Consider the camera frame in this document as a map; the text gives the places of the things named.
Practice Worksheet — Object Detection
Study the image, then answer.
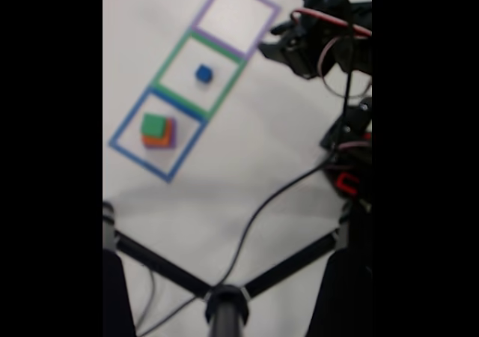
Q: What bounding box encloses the small blue cube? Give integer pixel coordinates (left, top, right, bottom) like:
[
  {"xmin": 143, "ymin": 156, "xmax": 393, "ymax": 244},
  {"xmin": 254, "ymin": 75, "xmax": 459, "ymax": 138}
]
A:
[{"xmin": 194, "ymin": 64, "xmax": 213, "ymax": 83}]

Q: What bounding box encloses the large purple cube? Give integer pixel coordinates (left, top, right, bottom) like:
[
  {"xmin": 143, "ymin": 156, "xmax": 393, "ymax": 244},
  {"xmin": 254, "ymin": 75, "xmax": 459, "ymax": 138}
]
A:
[{"xmin": 144, "ymin": 118, "xmax": 177, "ymax": 150}]

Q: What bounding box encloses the green cube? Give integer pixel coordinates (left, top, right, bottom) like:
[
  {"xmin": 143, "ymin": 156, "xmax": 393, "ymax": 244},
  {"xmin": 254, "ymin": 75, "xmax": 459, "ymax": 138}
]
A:
[{"xmin": 141, "ymin": 112, "xmax": 166, "ymax": 136}]

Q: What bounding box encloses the orange cube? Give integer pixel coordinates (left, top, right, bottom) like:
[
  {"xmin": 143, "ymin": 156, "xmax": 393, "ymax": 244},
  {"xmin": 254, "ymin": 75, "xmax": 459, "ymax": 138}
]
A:
[{"xmin": 141, "ymin": 121, "xmax": 174, "ymax": 146}]

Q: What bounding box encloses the red table clamp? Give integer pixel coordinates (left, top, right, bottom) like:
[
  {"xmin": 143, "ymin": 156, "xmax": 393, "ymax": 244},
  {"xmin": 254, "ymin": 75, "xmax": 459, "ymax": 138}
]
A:
[{"xmin": 335, "ymin": 171, "xmax": 361, "ymax": 196}]

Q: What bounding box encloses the black tripod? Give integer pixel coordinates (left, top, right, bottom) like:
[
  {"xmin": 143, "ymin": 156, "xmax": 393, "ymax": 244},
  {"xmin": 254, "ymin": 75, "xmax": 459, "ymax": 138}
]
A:
[{"xmin": 103, "ymin": 201, "xmax": 373, "ymax": 337}]

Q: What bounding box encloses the red white servo wire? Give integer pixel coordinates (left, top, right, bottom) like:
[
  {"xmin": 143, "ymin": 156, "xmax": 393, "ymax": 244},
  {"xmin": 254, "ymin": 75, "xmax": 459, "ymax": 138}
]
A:
[
  {"xmin": 329, "ymin": 140, "xmax": 373, "ymax": 173},
  {"xmin": 290, "ymin": 9, "xmax": 373, "ymax": 99}
]

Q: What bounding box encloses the purple square frame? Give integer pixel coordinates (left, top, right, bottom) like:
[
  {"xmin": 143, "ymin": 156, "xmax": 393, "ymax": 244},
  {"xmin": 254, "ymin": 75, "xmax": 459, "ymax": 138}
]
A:
[{"xmin": 191, "ymin": 0, "xmax": 281, "ymax": 61}]

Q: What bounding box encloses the green square frame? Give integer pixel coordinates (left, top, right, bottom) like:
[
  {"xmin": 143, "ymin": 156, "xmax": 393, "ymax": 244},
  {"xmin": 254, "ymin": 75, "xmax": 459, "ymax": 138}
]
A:
[{"xmin": 151, "ymin": 29, "xmax": 248, "ymax": 123}]

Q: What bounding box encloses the blue square frame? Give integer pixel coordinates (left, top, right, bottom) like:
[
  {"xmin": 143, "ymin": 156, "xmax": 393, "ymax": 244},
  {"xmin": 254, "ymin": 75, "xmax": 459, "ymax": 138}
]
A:
[{"xmin": 108, "ymin": 85, "xmax": 210, "ymax": 183}]

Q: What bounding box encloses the thick black camera cable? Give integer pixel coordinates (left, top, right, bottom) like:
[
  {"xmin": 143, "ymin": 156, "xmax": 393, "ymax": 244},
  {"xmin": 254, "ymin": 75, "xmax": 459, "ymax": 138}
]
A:
[{"xmin": 136, "ymin": 70, "xmax": 355, "ymax": 336}]

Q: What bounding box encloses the thin black cable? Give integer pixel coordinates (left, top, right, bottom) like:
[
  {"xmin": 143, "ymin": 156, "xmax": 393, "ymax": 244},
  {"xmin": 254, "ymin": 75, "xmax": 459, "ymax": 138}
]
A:
[{"xmin": 135, "ymin": 269, "xmax": 156, "ymax": 327}]

